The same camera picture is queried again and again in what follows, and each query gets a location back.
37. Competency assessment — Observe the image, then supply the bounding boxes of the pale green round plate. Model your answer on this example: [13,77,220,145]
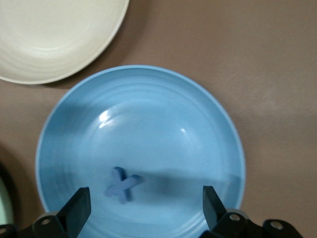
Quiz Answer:
[0,171,14,225]

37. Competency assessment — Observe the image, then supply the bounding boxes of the brown table cover sheet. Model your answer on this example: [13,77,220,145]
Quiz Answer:
[0,0,317,238]

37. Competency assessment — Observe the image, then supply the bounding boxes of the beige round plate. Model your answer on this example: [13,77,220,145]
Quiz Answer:
[0,0,130,85]

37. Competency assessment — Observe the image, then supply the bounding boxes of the blue foam letter X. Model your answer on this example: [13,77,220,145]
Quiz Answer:
[105,166,144,205]

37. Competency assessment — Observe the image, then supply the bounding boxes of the blue round plate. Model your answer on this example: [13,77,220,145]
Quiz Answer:
[35,64,247,238]

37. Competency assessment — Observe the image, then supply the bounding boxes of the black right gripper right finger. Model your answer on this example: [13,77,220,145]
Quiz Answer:
[202,185,250,238]

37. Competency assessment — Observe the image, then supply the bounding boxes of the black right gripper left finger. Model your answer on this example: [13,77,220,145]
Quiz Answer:
[32,187,91,238]

